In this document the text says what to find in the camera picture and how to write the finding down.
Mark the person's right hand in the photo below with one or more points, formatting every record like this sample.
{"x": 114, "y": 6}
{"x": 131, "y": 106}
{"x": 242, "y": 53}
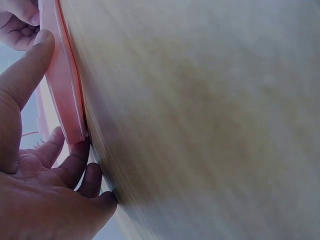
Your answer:
{"x": 15, "y": 27}

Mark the person's left hand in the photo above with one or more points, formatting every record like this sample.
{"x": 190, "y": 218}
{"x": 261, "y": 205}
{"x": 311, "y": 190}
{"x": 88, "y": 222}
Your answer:
{"x": 45, "y": 200}

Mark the person's right fingers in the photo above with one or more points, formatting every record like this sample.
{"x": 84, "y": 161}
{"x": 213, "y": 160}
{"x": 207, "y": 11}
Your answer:
{"x": 26, "y": 12}

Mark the person's left thumb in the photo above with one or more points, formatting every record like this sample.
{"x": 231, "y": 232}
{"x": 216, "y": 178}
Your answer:
{"x": 27, "y": 67}

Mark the pink plastic case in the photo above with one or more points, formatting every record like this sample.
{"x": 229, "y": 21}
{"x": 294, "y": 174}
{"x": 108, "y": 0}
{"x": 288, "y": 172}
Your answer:
{"x": 58, "y": 82}

